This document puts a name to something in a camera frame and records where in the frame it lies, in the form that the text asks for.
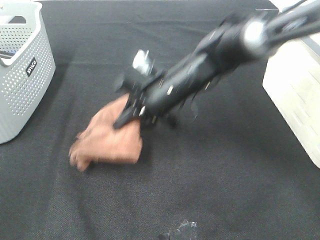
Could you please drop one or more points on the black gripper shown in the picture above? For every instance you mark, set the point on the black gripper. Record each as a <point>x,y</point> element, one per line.
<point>145,85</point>

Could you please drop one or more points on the brown towel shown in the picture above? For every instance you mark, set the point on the brown towel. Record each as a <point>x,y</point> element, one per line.
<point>100,142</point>

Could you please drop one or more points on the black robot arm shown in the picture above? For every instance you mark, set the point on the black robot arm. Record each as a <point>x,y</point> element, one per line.
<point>237,41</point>

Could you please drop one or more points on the grey perforated plastic basket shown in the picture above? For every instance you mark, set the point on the grey perforated plastic basket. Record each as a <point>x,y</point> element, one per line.
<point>27,65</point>

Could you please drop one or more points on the black table cloth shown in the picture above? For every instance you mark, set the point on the black table cloth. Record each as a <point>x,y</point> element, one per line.
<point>236,169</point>

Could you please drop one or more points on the white storage box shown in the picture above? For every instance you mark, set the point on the white storage box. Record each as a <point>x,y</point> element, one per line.
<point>292,81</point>

